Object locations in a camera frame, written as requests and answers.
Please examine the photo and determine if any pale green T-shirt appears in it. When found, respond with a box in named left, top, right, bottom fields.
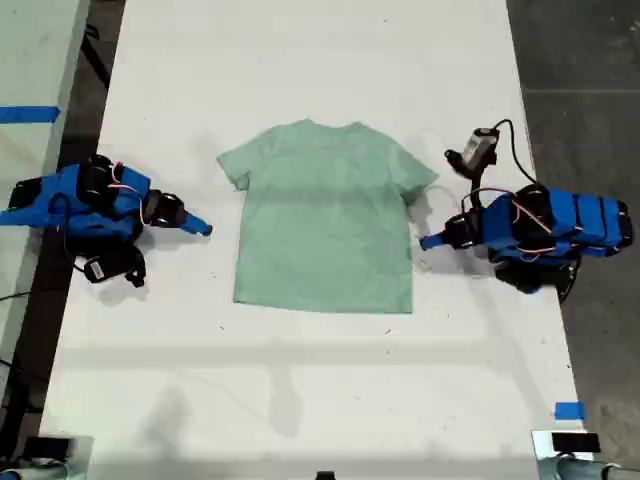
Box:
left=215, top=118, right=441, bottom=315

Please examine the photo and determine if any black stand rod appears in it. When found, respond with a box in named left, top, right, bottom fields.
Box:
left=79, top=19, right=112, bottom=92

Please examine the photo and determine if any long blue tape strip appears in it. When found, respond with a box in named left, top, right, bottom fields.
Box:
left=0, top=105, right=62, bottom=125

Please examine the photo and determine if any pale grey side table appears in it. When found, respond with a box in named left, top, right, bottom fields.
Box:
left=0, top=0, right=92, bottom=401

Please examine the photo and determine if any square blue tape piece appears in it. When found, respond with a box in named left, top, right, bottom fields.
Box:
left=554, top=401, right=586, bottom=421

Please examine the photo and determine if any white mounting plate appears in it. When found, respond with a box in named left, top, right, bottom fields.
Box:
left=531, top=429, right=601, bottom=459

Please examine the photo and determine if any small black box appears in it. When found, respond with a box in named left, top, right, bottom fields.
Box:
left=22, top=436, right=71, bottom=459
left=551, top=432, right=601, bottom=454

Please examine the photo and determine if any black camera stalk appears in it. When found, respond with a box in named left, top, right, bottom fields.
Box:
left=107, top=244, right=147, bottom=289
left=443, top=148, right=489, bottom=211

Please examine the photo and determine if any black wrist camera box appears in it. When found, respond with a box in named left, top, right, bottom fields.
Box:
left=82, top=255, right=114, bottom=285
left=459, top=127, right=501, bottom=169

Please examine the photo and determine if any black base cable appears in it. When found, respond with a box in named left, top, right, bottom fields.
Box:
left=557, top=257, right=584, bottom=305

